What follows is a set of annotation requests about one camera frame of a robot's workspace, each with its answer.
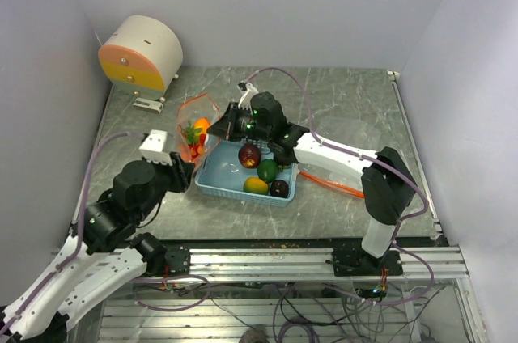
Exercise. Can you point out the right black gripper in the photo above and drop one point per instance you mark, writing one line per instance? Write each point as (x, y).
(226, 126)

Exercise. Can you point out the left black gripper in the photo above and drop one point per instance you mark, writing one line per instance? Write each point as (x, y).
(180, 171)

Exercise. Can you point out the orange green mango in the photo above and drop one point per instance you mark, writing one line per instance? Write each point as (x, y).
(201, 126)

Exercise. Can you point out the clear orange zip bag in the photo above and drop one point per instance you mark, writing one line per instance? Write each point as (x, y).
(193, 119)

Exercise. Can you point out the cherry cluster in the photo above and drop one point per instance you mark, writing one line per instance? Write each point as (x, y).
(195, 143)

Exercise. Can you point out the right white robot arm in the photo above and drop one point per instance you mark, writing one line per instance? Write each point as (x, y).
(387, 185)

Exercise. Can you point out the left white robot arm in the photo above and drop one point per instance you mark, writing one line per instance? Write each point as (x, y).
(103, 252)

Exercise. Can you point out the dark purple mangosteen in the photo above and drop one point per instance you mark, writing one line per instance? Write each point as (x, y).
(249, 156)

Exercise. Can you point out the light blue plastic basket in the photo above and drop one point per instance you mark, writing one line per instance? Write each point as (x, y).
(222, 175)

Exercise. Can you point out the green lime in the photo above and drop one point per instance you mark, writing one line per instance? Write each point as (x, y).
(267, 170)

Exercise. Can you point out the yellow green mango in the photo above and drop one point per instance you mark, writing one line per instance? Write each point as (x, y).
(255, 185)

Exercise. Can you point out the round drawer cabinet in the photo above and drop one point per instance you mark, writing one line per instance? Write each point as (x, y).
(142, 57)

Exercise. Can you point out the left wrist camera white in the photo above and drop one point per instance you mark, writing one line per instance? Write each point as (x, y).
(154, 148)

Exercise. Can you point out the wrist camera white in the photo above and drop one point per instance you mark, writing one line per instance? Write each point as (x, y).
(248, 91)
(154, 148)

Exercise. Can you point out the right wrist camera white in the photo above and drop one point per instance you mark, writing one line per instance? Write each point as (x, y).
(248, 91)

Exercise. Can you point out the white bracket on table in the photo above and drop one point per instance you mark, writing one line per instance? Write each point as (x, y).
(148, 105)

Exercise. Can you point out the aluminium rail frame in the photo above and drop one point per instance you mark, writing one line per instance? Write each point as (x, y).
(299, 290)

